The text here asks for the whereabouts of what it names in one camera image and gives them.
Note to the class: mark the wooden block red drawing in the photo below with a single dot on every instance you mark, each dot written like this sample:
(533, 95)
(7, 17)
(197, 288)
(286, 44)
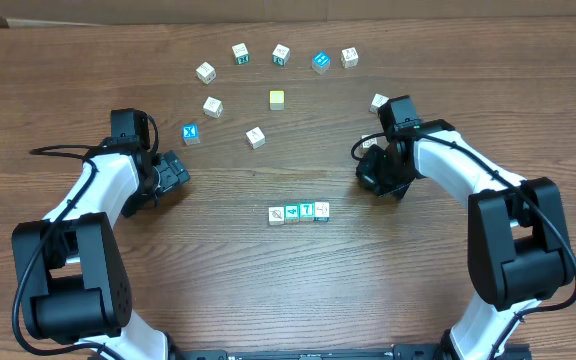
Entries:
(255, 137)

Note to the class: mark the blue X wooden block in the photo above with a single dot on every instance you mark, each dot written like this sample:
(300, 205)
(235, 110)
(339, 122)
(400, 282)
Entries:
(190, 134)

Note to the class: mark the wooden block drawing top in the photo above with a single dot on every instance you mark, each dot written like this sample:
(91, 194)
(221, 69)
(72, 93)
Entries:
(349, 57)

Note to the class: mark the wooden block blue side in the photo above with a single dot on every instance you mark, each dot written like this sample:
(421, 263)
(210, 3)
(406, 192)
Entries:
(321, 211)

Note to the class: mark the green 7 wooden block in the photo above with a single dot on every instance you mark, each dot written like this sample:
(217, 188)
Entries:
(306, 211)

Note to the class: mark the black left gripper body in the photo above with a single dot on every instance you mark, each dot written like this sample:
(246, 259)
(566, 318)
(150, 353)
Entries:
(170, 170)

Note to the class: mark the wooden block lower right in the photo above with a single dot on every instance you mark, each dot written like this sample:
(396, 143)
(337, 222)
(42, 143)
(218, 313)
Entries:
(367, 142)

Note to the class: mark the wooden block teal letter side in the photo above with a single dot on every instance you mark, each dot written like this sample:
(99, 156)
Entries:
(281, 55)

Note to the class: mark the wooden block left middle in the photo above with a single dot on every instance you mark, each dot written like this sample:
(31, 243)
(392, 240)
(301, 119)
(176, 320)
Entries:
(213, 107)

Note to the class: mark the green 4 wooden block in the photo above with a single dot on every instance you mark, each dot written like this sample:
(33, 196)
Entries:
(291, 213)

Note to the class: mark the yellow top wooden block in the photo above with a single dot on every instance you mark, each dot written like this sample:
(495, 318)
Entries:
(276, 100)

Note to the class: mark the blue top wooden block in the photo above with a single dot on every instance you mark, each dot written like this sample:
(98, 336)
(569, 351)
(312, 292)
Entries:
(321, 63)

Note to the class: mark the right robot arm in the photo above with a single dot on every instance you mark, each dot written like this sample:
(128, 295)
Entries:
(519, 256)

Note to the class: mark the plain wooden block far left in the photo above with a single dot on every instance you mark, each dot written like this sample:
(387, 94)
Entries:
(206, 73)

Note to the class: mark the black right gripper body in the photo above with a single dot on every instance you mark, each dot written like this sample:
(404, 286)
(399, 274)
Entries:
(380, 171)

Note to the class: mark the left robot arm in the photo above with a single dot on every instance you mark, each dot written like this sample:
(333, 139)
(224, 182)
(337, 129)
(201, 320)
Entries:
(73, 290)

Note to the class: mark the wooden block far right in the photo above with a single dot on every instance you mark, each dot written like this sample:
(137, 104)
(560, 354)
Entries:
(377, 101)

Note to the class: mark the leaf drawing wooden block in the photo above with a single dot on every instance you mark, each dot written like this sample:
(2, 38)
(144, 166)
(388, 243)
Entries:
(276, 215)

